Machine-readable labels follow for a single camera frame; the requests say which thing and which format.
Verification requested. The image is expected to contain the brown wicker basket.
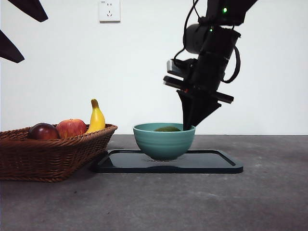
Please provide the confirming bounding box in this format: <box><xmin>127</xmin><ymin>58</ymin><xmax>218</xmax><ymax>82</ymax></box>
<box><xmin>0</xmin><ymin>124</ymin><xmax>118</xmax><ymax>183</ymax></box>

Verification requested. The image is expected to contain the white wall socket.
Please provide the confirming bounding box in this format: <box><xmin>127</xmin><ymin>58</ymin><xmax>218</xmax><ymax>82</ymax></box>
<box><xmin>98</xmin><ymin>0</ymin><xmax>121</xmax><ymax>24</ymax></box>

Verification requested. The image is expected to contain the pale grey camera box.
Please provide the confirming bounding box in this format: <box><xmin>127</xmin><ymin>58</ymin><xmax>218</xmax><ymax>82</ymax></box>
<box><xmin>166</xmin><ymin>58</ymin><xmax>195</xmax><ymax>77</ymax></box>

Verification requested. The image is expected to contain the long black cable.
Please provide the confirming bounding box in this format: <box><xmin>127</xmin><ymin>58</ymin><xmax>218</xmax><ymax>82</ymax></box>
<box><xmin>172</xmin><ymin>0</ymin><xmax>200</xmax><ymax>64</ymax></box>

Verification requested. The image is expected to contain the dark red plum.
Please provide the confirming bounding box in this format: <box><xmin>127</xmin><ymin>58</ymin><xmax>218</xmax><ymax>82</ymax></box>
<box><xmin>27</xmin><ymin>122</ymin><xmax>61</xmax><ymax>140</ymax></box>

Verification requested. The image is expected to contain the dark rectangular tray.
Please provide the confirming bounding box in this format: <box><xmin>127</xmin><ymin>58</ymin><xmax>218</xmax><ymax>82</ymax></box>
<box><xmin>90</xmin><ymin>149</ymin><xmax>244</xmax><ymax>175</ymax></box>

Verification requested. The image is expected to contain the yellow banana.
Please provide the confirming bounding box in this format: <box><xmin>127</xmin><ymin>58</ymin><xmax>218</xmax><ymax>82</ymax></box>
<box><xmin>84</xmin><ymin>98</ymin><xmax>106</xmax><ymax>134</ymax></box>

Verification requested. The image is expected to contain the short looped black cable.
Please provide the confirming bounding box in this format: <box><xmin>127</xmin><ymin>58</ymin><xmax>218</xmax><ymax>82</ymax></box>
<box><xmin>223</xmin><ymin>46</ymin><xmax>242</xmax><ymax>84</ymax></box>

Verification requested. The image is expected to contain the teal ceramic bowl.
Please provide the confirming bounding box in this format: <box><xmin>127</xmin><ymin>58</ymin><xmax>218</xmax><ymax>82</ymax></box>
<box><xmin>132</xmin><ymin>122</ymin><xmax>196</xmax><ymax>162</ymax></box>

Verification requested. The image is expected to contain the green avocado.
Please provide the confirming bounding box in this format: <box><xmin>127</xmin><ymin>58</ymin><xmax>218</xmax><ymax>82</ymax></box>
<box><xmin>154</xmin><ymin>126</ymin><xmax>181</xmax><ymax>132</ymax></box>

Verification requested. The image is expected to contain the red apple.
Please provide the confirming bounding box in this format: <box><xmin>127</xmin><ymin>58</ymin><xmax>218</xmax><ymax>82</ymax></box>
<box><xmin>55</xmin><ymin>118</ymin><xmax>88</xmax><ymax>139</ymax></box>

